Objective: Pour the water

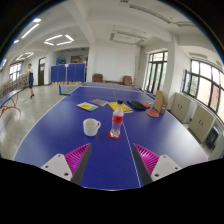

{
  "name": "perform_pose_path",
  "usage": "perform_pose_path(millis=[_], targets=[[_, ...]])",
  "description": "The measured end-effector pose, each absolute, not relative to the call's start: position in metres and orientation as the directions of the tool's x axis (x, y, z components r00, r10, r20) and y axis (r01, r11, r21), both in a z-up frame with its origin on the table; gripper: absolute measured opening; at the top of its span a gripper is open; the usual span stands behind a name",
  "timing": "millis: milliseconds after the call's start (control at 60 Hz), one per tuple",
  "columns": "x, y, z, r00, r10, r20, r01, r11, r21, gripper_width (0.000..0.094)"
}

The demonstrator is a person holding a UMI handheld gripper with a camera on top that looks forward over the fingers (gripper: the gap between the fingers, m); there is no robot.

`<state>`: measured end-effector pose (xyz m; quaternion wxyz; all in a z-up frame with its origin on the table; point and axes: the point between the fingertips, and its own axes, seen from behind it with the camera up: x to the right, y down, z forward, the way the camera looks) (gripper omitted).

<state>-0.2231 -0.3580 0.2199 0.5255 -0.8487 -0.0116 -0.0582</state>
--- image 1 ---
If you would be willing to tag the clear bottle with red label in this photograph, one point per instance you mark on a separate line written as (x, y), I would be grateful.
(117, 118)

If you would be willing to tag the brown armchair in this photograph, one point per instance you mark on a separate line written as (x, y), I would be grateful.
(128, 80)
(97, 78)

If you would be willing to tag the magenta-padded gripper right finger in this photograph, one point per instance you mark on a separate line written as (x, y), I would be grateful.
(163, 166)

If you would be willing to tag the brown cardboard box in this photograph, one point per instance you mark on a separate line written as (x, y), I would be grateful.
(160, 101)

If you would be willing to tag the large red table tennis paddle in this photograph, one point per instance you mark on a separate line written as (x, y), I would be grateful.
(153, 113)

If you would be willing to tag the blue table with red legs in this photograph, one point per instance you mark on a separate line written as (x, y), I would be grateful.
(8, 98)

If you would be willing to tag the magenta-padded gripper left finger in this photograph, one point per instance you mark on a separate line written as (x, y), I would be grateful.
(58, 165)

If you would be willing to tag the flat round red coaster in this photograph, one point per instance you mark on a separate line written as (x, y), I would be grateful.
(109, 135)

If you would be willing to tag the bright window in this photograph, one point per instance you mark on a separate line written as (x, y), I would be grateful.
(15, 71)

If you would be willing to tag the dark-framed window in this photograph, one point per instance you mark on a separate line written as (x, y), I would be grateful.
(205, 86)
(156, 71)

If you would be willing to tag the colourful low shelf unit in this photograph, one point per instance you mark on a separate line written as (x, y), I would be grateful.
(13, 85)

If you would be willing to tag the group of ceiling lights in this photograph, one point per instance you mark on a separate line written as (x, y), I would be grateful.
(58, 39)

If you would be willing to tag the grey booklet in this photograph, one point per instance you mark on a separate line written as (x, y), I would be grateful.
(99, 102)

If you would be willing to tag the black paddle case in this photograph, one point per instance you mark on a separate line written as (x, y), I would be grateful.
(136, 105)

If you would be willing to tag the dark door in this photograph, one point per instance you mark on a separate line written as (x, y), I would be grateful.
(41, 71)

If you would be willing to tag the white mug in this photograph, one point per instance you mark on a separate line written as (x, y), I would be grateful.
(90, 127)

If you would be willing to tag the beige cabinet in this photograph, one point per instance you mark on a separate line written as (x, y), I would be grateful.
(201, 122)
(181, 107)

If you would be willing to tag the ceiling air conditioner unit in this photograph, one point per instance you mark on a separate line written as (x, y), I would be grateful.
(128, 37)
(153, 11)

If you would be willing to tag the person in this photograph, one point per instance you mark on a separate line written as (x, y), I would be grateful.
(31, 80)

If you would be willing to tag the small red table tennis paddle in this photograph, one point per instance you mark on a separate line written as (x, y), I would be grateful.
(146, 104)

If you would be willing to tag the large yellow book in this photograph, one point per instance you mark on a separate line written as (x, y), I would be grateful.
(126, 107)

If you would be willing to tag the folded blue table tennis tables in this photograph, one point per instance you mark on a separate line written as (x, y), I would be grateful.
(68, 72)

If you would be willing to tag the small yellow and blue book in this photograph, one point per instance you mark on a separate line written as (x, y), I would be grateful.
(87, 106)

